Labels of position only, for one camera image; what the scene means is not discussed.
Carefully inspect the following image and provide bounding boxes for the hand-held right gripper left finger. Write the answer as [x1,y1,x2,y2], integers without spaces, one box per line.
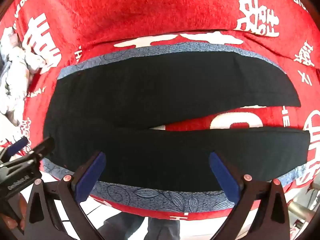
[24,151,107,240]

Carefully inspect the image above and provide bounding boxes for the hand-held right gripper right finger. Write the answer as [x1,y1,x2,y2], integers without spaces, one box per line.
[209,152,295,240]

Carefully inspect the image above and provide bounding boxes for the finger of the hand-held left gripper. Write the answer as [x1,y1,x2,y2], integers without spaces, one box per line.
[25,137,55,159]
[4,137,29,157]

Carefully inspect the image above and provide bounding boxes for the black pants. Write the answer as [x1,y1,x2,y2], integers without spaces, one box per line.
[43,51,311,192]

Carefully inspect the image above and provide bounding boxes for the person's left hand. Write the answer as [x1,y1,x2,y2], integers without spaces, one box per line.
[0,214,27,232]

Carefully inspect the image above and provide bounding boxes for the person's legs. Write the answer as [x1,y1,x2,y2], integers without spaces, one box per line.
[97,213,181,240]

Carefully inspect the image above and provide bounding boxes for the crumpled pale floral cloth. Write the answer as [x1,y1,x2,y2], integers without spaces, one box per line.
[0,27,47,128]

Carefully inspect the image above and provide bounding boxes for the metal pipe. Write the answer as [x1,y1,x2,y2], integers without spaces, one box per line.
[287,199,318,225]

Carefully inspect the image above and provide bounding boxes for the red printed blanket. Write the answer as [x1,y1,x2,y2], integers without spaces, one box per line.
[0,0,320,222]

